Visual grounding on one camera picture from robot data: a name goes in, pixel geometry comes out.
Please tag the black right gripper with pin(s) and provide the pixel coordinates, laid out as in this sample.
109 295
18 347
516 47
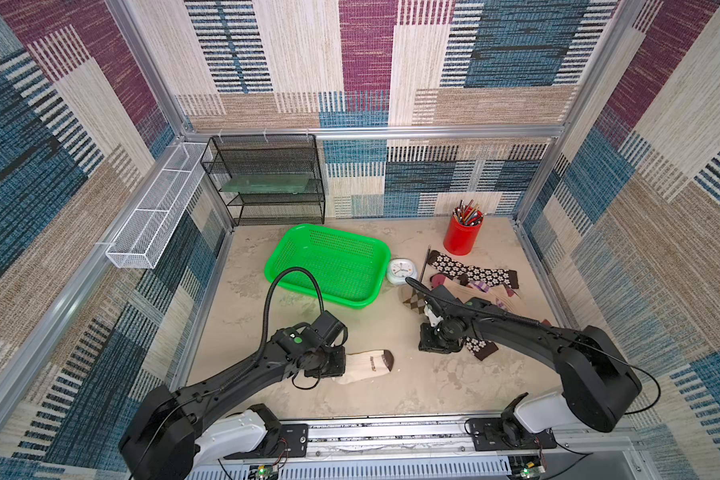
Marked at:
435 339

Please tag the cream brown striped sock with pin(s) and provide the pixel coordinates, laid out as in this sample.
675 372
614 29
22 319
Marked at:
366 365

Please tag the green plastic basket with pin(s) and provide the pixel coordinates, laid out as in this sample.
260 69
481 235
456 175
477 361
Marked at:
349 268

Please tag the green mat on shelf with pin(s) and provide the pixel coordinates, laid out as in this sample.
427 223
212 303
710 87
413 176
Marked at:
265 184

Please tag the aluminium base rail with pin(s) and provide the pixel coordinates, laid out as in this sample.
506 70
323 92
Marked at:
434 446

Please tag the beige magenta toe sock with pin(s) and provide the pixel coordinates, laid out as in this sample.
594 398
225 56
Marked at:
495 294

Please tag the black pencil on table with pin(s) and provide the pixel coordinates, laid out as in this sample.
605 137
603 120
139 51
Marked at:
424 264

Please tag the small white alarm clock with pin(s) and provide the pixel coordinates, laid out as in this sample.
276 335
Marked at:
399 269

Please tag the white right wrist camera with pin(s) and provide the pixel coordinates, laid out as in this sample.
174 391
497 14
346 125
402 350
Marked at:
433 317

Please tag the brown floral sock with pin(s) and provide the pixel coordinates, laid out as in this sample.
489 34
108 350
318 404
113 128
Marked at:
468 274
480 349

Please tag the red pencil cup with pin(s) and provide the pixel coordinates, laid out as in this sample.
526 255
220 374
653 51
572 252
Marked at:
464 226

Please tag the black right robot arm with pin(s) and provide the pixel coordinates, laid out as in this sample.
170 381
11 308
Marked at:
598 386

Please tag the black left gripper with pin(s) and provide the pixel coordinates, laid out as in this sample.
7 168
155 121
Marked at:
340 366

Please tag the black wire mesh shelf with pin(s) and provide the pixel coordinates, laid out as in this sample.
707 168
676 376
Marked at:
230 156

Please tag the brown argyle sock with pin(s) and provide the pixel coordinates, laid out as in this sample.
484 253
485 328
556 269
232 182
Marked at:
413 298

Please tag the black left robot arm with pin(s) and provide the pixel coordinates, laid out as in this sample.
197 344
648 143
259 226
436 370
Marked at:
234 390

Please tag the white wire mesh tray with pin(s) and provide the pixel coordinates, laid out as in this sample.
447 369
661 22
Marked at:
141 242

